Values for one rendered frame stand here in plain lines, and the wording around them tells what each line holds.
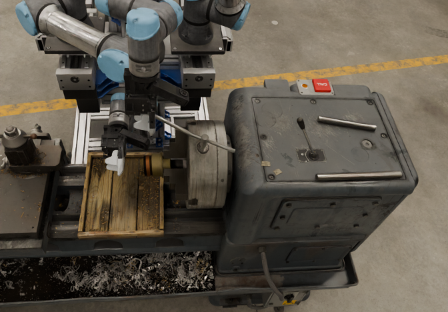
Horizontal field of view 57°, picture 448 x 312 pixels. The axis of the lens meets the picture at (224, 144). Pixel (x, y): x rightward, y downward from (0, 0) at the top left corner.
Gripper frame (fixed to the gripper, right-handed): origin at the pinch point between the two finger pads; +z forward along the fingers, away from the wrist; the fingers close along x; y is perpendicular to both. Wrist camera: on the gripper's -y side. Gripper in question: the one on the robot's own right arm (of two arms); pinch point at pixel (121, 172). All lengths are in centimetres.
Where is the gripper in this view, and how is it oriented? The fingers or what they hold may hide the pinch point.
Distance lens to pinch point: 144.8
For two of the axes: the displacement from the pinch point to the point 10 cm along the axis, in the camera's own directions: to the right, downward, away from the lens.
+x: 1.0, -6.1, -7.9
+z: 0.9, 7.9, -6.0
